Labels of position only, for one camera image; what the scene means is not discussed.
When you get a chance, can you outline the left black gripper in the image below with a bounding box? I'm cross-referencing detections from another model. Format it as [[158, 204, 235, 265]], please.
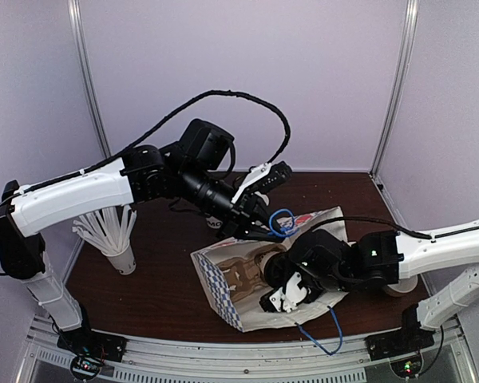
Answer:
[[178, 161, 287, 243]]

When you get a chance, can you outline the cardboard cup carrier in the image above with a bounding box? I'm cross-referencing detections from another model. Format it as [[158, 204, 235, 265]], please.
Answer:
[[217, 252, 267, 302]]

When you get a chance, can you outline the blue checkered paper bag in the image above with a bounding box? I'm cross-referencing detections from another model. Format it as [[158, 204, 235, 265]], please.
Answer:
[[190, 207, 347, 333]]

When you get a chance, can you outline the white paper cup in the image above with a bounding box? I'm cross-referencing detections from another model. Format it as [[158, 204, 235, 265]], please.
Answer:
[[255, 250, 285, 269], [206, 215, 223, 230]]

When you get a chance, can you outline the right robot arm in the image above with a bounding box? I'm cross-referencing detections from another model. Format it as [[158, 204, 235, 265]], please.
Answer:
[[259, 216, 479, 353]]

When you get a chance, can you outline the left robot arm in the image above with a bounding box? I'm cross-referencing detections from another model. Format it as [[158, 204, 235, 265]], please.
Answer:
[[0, 119, 287, 354]]

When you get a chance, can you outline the cream ceramic bowl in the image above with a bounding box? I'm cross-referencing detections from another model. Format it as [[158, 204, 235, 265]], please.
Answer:
[[382, 276, 418, 298]]

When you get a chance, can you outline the paper cup holding straws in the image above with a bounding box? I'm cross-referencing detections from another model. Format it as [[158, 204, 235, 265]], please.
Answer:
[[105, 243, 137, 276]]

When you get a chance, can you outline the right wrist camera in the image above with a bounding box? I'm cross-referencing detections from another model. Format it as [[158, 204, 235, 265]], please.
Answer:
[[259, 272, 311, 313]]

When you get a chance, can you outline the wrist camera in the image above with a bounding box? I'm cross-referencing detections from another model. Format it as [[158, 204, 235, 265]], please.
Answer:
[[231, 161, 292, 203], [259, 272, 311, 313]]

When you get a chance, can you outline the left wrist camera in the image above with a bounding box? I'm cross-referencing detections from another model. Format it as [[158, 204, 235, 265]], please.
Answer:
[[231, 161, 292, 203]]

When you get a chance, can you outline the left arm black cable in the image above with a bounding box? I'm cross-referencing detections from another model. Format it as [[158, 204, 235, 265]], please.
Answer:
[[0, 89, 293, 276]]

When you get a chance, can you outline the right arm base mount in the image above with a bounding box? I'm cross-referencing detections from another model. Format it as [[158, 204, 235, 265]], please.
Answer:
[[365, 328, 434, 361]]

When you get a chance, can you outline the aluminium front rail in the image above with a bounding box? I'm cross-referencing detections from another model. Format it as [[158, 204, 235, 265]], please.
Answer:
[[15, 306, 479, 383]]

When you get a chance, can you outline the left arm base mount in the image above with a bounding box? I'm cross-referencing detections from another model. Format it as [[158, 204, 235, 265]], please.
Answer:
[[54, 318, 127, 362]]

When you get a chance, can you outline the right aluminium frame post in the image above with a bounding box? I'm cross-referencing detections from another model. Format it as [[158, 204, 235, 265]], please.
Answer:
[[370, 0, 419, 180]]

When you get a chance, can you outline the aluminium frame post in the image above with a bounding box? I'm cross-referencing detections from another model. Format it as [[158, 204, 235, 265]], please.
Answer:
[[370, 0, 419, 180], [67, 0, 112, 158]]

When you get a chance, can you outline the left aluminium frame post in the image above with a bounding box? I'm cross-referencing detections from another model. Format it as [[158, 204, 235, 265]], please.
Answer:
[[67, 0, 112, 158]]

